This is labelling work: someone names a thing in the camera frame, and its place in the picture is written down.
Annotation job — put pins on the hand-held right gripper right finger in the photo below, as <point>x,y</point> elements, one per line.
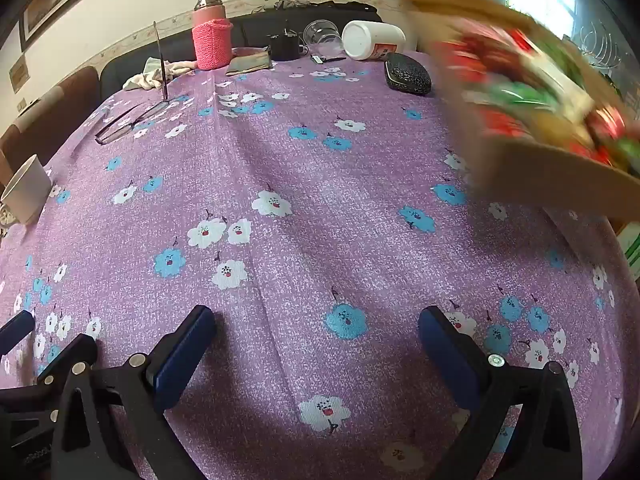
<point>445,355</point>

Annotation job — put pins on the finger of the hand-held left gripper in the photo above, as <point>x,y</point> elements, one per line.
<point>15,331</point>
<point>30,397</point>

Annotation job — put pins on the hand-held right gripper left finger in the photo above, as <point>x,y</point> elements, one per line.
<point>185,355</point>

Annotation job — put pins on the cardboard box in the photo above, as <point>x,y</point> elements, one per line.
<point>525,170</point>

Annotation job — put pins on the pile of mixed snacks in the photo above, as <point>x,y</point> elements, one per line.
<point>505,95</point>

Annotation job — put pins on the white mug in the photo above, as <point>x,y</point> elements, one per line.
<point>27,190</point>

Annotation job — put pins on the purple floral tablecloth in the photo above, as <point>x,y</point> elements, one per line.
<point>300,260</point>

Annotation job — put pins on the green white carton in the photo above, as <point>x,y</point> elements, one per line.
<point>632,250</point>

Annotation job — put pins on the brown chair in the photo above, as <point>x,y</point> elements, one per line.
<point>60,110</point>

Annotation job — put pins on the white gloves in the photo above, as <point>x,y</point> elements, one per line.
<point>150,77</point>

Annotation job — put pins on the black textured glasses case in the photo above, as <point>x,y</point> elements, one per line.
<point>407,75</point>

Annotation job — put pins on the black eyeglasses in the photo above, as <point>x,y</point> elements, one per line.
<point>161,65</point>

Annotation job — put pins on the pink knit-sleeved bottle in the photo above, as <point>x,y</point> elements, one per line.
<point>212,45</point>

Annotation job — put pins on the small black cup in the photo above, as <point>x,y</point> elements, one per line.
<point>284,47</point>

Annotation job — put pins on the white plastic jar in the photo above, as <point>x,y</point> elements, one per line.
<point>370,37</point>

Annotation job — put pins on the black sofa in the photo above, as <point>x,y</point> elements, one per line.
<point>250,27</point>

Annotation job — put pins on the clear glass jar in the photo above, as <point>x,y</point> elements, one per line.
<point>320,32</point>

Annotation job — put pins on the black bag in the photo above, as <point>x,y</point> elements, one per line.
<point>325,5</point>

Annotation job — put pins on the wall socket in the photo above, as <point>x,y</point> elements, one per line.
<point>21,106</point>

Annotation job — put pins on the small wall plaque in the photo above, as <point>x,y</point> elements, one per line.
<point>17,74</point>

